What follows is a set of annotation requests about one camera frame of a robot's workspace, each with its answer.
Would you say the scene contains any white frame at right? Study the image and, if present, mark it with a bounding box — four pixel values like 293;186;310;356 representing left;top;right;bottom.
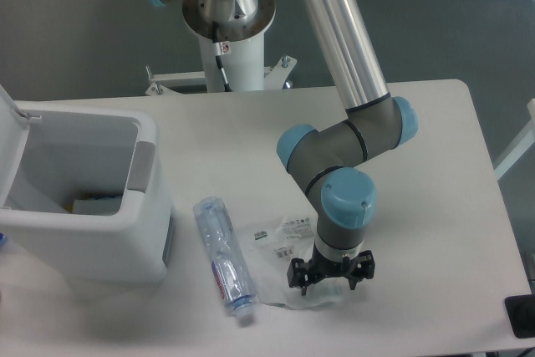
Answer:
493;99;534;180

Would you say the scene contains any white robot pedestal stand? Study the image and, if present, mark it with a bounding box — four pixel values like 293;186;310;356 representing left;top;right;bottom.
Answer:
145;33;298;95

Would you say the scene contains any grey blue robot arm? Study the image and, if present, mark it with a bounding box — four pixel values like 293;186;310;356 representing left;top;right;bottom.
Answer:
149;0;418;292

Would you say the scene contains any white plastic bag wrapper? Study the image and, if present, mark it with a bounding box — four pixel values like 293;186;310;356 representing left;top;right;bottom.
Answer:
237;215;343;310

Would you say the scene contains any trash inside the can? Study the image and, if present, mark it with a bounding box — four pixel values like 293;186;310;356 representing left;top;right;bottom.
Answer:
60;192;122;216

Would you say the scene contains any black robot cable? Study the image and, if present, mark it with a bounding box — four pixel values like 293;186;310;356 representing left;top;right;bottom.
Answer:
199;0;233;93

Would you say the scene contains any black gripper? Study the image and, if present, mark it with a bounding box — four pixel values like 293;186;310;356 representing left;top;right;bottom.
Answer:
287;247;375;296

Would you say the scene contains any white trash can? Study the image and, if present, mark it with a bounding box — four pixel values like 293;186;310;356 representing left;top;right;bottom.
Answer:
1;92;172;283

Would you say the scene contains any clear plastic water bottle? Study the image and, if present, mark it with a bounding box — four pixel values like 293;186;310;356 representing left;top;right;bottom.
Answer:
193;196;257;327

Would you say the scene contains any blue object at left edge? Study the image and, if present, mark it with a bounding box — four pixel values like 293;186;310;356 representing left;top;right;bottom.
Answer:
0;233;8;248

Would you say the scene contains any black device at table edge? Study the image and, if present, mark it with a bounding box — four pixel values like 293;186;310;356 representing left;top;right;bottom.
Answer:
504;294;534;339

